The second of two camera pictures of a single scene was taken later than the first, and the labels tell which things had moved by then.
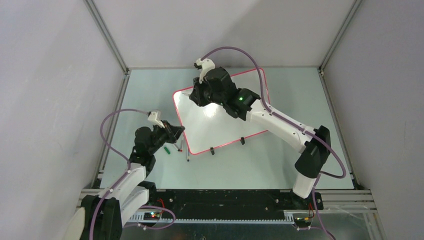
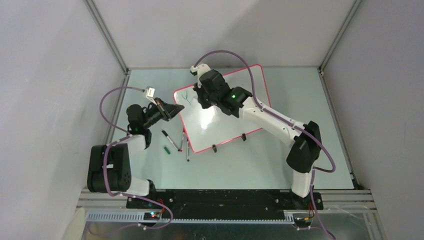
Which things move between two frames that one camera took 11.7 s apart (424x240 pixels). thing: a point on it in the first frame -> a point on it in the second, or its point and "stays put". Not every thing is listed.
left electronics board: (151, 216) stays put
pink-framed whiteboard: (208, 126) stays put
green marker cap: (167, 150) stays put
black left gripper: (172, 132) -> (167, 111)
